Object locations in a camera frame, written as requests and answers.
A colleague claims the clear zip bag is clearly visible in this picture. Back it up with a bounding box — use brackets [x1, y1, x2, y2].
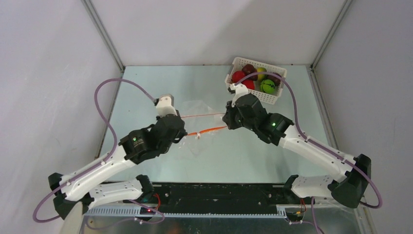
[177, 100, 226, 159]

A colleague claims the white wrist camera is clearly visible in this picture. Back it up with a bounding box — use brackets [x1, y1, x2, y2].
[155, 94, 178, 117]
[227, 83, 249, 107]

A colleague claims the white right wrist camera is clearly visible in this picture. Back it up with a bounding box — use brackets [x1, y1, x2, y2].
[227, 83, 249, 107]

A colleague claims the dark maroon toy fig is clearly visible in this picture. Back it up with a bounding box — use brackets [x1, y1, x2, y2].
[241, 64, 256, 76]

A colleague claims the dark purple toy plum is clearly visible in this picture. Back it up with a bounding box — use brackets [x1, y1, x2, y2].
[267, 72, 282, 87]

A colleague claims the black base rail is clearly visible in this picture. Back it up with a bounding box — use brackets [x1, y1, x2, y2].
[137, 182, 311, 214]

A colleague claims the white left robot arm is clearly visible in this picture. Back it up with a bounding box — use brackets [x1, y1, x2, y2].
[48, 114, 187, 219]

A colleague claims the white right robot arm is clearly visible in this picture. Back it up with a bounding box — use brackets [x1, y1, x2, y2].
[223, 94, 371, 209]

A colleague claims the green toy watermelon ball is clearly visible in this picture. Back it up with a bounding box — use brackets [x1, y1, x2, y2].
[260, 79, 276, 94]

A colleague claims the white perforated plastic basket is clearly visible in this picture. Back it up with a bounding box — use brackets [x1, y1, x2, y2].
[225, 57, 287, 105]

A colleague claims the grey slotted cable duct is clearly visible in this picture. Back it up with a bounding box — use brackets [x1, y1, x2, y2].
[85, 205, 287, 218]

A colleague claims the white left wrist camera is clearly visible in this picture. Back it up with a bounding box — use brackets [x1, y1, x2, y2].
[155, 94, 178, 117]

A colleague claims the red toy wax apple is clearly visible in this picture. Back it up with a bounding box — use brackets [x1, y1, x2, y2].
[242, 79, 255, 90]

